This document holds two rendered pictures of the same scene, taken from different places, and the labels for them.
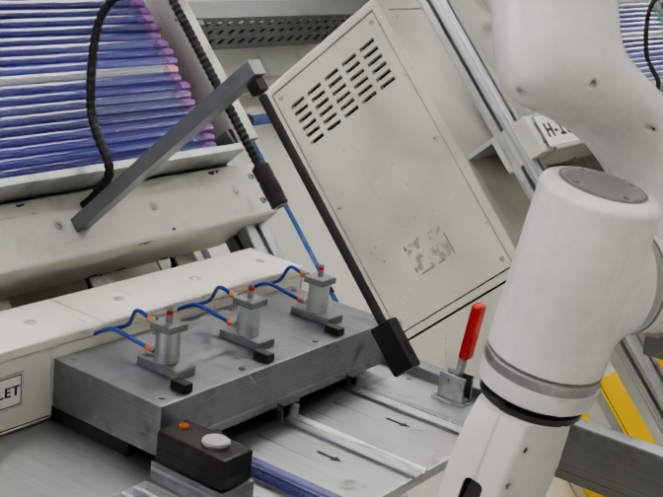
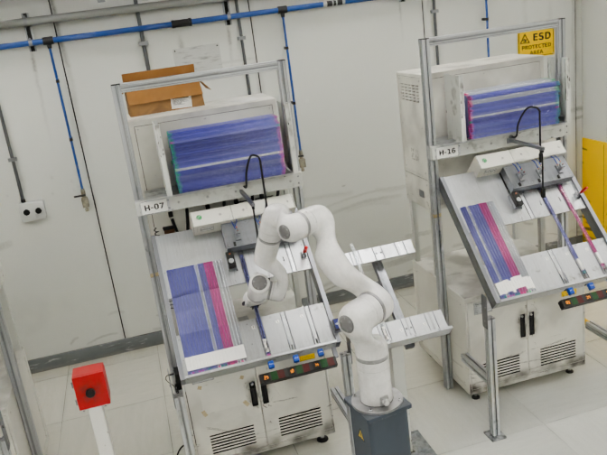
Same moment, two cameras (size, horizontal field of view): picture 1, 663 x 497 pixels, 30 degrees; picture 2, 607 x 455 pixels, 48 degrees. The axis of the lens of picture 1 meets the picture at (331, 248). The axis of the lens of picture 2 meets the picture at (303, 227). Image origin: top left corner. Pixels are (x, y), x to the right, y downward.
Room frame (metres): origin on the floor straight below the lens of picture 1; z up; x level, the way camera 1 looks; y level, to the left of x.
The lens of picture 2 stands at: (-1.03, -1.97, 2.10)
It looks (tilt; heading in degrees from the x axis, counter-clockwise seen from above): 17 degrees down; 40
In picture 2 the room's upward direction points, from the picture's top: 8 degrees counter-clockwise
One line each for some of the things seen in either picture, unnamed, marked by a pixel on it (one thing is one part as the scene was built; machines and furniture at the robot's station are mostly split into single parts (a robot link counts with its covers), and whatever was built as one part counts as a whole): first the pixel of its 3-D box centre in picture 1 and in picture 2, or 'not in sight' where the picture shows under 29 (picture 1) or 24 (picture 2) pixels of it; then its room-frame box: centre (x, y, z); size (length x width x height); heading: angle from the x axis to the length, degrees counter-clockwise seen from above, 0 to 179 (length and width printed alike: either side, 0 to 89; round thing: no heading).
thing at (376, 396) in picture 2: not in sight; (374, 378); (0.80, -0.70, 0.79); 0.19 x 0.19 x 0.18
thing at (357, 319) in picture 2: not in sight; (363, 329); (0.77, -0.69, 1.00); 0.19 x 0.12 x 0.24; 175
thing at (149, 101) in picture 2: not in sight; (185, 87); (1.28, 0.56, 1.82); 0.68 x 0.30 x 0.20; 143
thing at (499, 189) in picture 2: not in sight; (513, 270); (2.27, -0.65, 0.65); 1.01 x 0.73 x 1.29; 53
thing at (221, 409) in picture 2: not in sight; (248, 376); (1.22, 0.39, 0.31); 0.70 x 0.65 x 0.62; 143
